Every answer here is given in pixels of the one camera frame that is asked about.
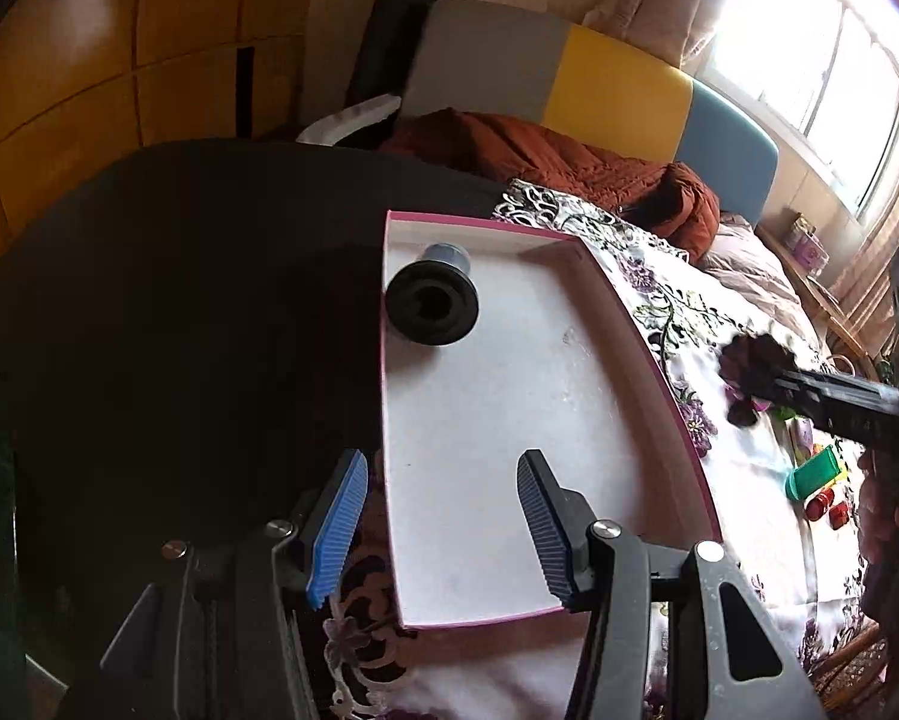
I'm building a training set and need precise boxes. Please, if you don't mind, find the mauve bed duvet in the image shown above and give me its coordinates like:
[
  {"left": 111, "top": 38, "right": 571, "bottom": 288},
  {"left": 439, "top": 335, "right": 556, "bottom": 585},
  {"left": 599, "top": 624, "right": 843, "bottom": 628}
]
[{"left": 697, "top": 213, "right": 831, "bottom": 358}]

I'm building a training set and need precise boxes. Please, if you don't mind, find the pink white shallow tray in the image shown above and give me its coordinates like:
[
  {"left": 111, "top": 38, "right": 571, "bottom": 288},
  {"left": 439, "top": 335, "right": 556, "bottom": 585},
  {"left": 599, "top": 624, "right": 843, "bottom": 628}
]
[{"left": 381, "top": 211, "right": 720, "bottom": 629}]

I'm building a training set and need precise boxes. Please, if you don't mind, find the white green plug-in device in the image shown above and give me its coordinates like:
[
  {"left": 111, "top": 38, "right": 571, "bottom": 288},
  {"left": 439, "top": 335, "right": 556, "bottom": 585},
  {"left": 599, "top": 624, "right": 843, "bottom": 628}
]
[{"left": 769, "top": 406, "right": 814, "bottom": 465}]

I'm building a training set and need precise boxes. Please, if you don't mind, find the person right hand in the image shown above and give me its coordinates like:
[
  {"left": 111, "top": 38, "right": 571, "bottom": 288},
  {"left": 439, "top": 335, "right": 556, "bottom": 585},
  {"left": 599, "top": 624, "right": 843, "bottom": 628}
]
[{"left": 858, "top": 449, "right": 899, "bottom": 564}]

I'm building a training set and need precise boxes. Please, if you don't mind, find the rust brown quilted jacket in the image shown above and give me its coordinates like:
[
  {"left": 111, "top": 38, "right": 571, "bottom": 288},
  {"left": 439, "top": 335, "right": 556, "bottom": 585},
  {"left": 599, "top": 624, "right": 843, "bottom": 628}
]
[{"left": 379, "top": 109, "right": 720, "bottom": 262}]

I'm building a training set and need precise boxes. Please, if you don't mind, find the white floral embroidered tablecloth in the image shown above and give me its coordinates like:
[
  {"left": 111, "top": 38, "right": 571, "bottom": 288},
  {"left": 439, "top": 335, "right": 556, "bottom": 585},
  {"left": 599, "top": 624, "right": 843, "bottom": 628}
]
[{"left": 322, "top": 181, "right": 870, "bottom": 718}]

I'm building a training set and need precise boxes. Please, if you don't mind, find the wooden side shelf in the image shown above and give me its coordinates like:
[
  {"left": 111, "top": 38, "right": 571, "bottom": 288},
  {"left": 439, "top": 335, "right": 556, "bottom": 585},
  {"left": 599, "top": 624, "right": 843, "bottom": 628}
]
[{"left": 756, "top": 224, "right": 879, "bottom": 380}]

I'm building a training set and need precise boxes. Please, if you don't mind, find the grey yellow blue headboard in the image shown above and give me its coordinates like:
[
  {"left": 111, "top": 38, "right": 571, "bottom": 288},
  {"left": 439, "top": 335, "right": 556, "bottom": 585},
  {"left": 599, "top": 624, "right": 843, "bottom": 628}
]
[{"left": 401, "top": 0, "right": 778, "bottom": 224}]

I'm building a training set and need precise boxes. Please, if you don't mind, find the green plastic scoop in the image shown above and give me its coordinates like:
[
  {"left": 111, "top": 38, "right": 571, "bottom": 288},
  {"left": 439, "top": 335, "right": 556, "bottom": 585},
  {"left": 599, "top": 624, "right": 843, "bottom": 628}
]
[{"left": 783, "top": 445, "right": 845, "bottom": 502}]

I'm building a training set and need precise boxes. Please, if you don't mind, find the red small ball toy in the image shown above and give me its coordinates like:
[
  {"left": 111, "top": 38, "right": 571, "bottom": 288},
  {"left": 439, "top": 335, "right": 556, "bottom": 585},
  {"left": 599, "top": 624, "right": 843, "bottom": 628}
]
[{"left": 804, "top": 488, "right": 852, "bottom": 532}]

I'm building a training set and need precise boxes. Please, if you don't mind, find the purple tin on shelf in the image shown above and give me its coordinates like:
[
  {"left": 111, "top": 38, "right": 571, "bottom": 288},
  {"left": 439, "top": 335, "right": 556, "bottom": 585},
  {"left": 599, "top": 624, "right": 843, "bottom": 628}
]
[{"left": 783, "top": 215, "right": 829, "bottom": 277}]

